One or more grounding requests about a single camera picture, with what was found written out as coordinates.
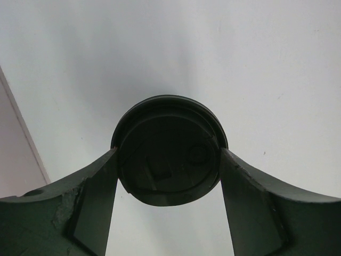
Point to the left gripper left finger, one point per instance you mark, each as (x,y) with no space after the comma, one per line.
(71,216)

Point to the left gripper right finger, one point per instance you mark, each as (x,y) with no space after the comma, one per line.
(270,217)

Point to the black cup lid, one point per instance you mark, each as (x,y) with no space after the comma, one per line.
(169,150)

